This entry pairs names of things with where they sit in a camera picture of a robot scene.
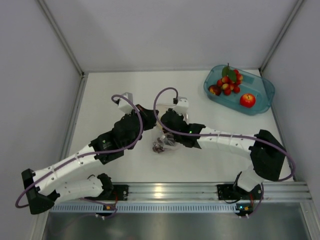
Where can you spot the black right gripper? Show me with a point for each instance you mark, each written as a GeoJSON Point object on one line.
{"type": "Point", "coordinates": [171, 109]}

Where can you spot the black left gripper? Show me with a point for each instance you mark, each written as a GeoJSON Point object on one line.
{"type": "Point", "coordinates": [148, 116]}

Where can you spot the clear zip top bag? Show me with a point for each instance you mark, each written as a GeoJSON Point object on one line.
{"type": "Point", "coordinates": [159, 110]}

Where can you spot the dark red fake peach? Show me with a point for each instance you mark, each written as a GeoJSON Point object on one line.
{"type": "Point", "coordinates": [215, 90]}

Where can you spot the red yellow fake cherry bunch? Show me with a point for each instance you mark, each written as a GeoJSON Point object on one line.
{"type": "Point", "coordinates": [230, 80]}

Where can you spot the red fake apple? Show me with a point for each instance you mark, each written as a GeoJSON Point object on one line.
{"type": "Point", "coordinates": [247, 100]}

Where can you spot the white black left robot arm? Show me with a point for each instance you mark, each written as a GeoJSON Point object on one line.
{"type": "Point", "coordinates": [52, 185]}

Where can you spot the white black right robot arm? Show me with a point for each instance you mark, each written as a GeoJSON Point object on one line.
{"type": "Point", "coordinates": [263, 150]}

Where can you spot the fake purple grape bunch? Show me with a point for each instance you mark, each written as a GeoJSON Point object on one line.
{"type": "Point", "coordinates": [163, 143]}

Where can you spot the teal transparent plastic bin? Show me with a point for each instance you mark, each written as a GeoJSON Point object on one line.
{"type": "Point", "coordinates": [261, 88]}

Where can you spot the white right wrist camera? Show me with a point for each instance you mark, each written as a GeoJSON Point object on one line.
{"type": "Point", "coordinates": [181, 105]}

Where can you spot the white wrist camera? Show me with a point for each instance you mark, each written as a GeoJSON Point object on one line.
{"type": "Point", "coordinates": [125, 103]}
{"type": "Point", "coordinates": [181, 105]}

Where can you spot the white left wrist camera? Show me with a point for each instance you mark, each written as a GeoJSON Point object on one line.
{"type": "Point", "coordinates": [125, 103]}

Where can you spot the light blue cable duct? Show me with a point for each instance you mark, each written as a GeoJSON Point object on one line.
{"type": "Point", "coordinates": [126, 207]}

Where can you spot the aluminium mounting rail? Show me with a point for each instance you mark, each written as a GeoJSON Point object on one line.
{"type": "Point", "coordinates": [202, 191]}

